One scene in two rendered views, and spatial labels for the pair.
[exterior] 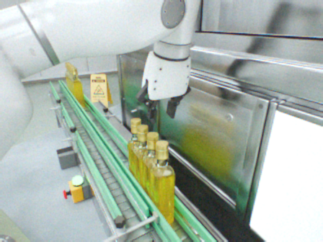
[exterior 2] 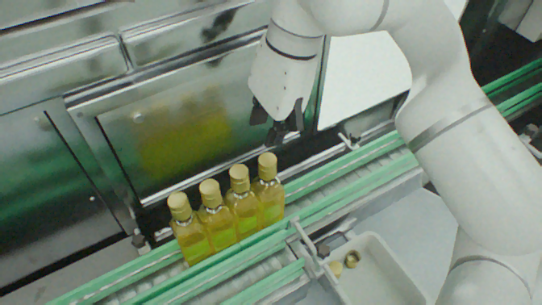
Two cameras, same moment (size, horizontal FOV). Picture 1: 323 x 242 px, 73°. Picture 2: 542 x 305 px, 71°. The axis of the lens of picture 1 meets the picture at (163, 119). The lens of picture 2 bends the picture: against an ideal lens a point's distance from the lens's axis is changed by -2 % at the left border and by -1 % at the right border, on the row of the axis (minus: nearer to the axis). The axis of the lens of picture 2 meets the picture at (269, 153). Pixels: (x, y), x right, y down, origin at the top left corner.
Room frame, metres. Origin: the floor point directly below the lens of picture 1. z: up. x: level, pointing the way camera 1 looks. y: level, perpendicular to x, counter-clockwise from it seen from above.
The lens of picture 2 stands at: (0.49, 0.42, 1.72)
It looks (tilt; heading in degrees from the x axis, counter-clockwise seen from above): 52 degrees down; 271
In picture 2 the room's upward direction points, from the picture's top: straight up
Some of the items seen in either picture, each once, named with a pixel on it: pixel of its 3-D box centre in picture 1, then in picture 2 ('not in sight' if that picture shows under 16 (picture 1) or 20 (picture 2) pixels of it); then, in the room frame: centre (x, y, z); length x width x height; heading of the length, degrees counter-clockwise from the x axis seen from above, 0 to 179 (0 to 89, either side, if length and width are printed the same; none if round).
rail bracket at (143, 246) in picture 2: not in sight; (143, 244); (0.78, 0.08, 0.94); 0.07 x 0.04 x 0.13; 121
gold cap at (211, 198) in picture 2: (143, 132); (210, 193); (0.61, 0.07, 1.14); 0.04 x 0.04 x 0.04
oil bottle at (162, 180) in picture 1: (162, 193); (268, 206); (0.51, 0.00, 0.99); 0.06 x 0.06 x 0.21; 30
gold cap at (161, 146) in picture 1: (161, 150); (267, 166); (0.51, 0.01, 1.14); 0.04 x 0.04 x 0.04
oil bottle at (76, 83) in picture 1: (77, 88); not in sight; (1.51, 0.62, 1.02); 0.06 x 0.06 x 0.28; 31
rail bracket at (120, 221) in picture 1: (130, 231); (314, 252); (0.41, 0.09, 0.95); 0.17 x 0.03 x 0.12; 121
